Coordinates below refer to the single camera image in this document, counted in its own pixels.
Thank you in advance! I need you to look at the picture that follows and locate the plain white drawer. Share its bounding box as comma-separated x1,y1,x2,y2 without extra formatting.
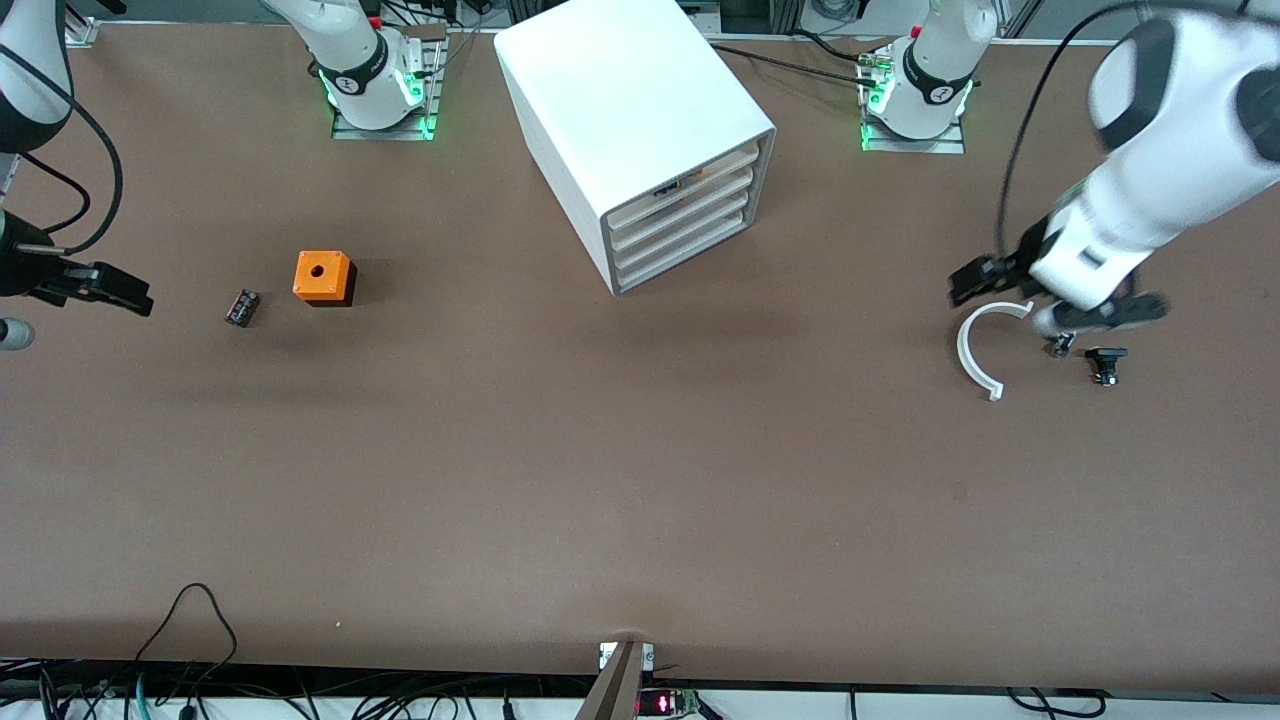
607,168,755,251
611,208,750,291
609,188,752,270

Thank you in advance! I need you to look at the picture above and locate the labelled white drawer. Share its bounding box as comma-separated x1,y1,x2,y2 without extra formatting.
604,143,767,229

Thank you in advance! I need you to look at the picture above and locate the white drawer cabinet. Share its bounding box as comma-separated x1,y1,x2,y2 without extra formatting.
494,0,778,297

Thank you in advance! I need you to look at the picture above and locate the white curved plastic arc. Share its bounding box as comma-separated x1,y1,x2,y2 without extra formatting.
957,300,1036,402

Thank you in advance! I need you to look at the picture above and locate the orange box with hole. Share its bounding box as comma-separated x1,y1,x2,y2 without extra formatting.
292,250,357,308

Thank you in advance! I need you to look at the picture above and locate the red lit electronic device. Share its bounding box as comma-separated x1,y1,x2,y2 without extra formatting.
637,688,703,718

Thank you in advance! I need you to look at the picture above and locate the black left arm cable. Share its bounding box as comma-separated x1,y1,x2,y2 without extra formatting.
996,0,1256,263

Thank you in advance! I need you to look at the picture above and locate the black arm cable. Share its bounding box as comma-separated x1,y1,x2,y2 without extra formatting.
0,65,124,255
996,0,1256,263

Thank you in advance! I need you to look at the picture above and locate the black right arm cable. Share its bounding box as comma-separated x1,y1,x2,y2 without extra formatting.
0,65,124,255

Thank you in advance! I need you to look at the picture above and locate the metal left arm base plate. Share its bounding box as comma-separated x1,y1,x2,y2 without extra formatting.
860,45,967,155

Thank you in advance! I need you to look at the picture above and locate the black table cable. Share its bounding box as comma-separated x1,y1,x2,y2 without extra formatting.
790,28,886,66
708,42,881,89

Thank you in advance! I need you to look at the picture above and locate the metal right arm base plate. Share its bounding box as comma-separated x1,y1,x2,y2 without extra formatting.
330,25,443,141

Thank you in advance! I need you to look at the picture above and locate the looped black cable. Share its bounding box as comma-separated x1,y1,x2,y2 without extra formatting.
133,583,240,693

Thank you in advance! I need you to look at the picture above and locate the black coiled cable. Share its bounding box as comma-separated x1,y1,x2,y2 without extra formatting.
1005,687,1109,720

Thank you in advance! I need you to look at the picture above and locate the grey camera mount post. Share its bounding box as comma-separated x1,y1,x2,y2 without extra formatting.
575,640,657,720

